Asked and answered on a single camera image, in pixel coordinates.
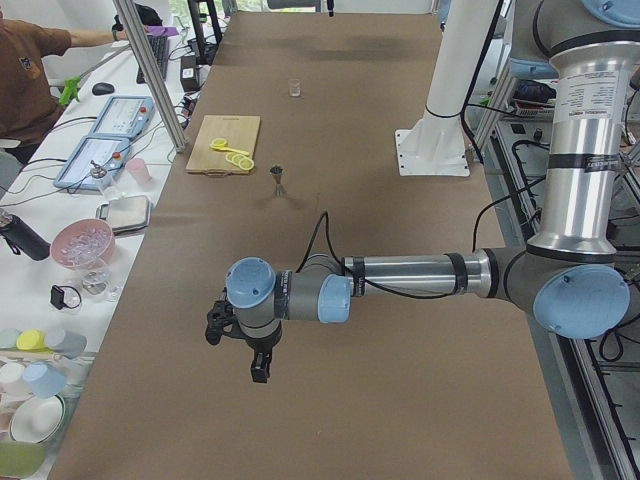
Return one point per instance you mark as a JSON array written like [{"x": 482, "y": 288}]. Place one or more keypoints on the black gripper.
[{"x": 262, "y": 346}]

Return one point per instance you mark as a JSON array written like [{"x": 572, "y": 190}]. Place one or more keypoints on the steel jigger measuring cup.
[{"x": 276, "y": 172}]

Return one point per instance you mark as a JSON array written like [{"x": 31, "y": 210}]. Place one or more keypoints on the clear glass cup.
[{"x": 294, "y": 88}]

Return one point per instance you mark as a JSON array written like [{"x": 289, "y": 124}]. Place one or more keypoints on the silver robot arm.
[
  {"x": 284, "y": 4},
  {"x": 564, "y": 277}
]

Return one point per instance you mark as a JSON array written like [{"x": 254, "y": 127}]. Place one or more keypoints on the blue cup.
[{"x": 44, "y": 379}]

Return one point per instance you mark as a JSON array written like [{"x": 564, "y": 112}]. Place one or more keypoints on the yellow cup on rack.
[{"x": 31, "y": 340}]

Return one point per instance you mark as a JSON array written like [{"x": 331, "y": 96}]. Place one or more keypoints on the pink plastic cup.
[{"x": 138, "y": 169}]

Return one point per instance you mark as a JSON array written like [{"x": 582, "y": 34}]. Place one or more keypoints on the wine glass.
[{"x": 97, "y": 280}]

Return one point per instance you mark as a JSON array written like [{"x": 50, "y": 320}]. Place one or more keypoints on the grey metal tray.
[{"x": 126, "y": 215}]

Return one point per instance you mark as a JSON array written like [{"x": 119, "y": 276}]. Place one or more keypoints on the lemon slice middle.
[{"x": 238, "y": 159}]

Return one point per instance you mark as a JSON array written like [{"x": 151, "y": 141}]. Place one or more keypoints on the lemon slice near spoon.
[{"x": 232, "y": 157}]

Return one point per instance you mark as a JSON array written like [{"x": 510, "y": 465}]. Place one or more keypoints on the pink bowl with ice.
[{"x": 80, "y": 243}]

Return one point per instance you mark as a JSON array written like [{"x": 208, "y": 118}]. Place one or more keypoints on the yellow plastic spoon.
[{"x": 236, "y": 150}]

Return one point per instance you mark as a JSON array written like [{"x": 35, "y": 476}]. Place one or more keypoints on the white bowl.
[{"x": 37, "y": 419}]

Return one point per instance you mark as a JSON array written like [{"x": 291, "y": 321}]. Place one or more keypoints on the bamboo cutting board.
[{"x": 240, "y": 131}]

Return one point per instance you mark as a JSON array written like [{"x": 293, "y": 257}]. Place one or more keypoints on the green bowl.
[{"x": 20, "y": 460}]

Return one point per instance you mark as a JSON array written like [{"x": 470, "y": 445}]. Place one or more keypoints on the lower teach pendant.
[{"x": 108, "y": 152}]

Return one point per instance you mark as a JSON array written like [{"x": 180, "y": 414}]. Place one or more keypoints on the teach pendant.
[
  {"x": 108, "y": 152},
  {"x": 123, "y": 116}
]

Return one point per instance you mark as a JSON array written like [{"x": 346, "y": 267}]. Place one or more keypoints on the black water bottle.
[{"x": 21, "y": 238}]

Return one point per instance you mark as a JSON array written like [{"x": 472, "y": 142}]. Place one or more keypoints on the upper teach pendant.
[{"x": 123, "y": 116}]

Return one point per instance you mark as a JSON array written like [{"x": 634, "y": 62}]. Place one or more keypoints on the black computer mouse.
[{"x": 102, "y": 88}]

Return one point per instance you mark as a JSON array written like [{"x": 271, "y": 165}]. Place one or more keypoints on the black keyboard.
[{"x": 159, "y": 46}]

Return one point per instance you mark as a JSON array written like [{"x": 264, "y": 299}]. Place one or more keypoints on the person in brown shirt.
[{"x": 28, "y": 109}]

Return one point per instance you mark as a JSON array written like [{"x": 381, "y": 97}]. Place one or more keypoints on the aluminium frame post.
[{"x": 146, "y": 60}]

